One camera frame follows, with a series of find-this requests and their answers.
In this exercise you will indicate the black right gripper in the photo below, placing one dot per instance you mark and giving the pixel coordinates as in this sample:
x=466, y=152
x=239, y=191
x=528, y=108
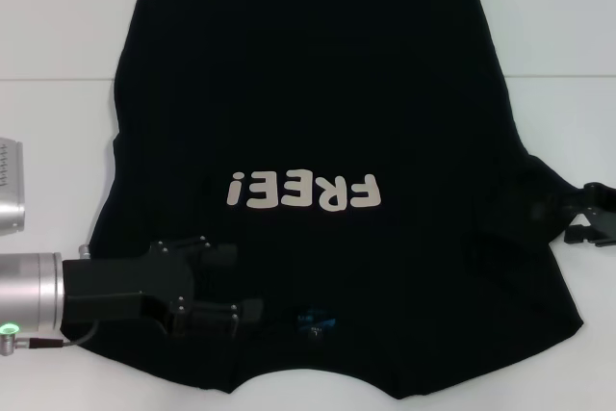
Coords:
x=601, y=213

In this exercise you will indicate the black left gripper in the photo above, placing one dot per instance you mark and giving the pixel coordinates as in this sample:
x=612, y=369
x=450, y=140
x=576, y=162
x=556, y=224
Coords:
x=120, y=286

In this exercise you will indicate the black shirt with FREE print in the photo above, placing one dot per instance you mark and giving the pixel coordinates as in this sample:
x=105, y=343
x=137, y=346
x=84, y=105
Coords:
x=308, y=93

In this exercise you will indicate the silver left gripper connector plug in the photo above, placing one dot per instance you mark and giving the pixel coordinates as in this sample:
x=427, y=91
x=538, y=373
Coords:
x=84, y=252

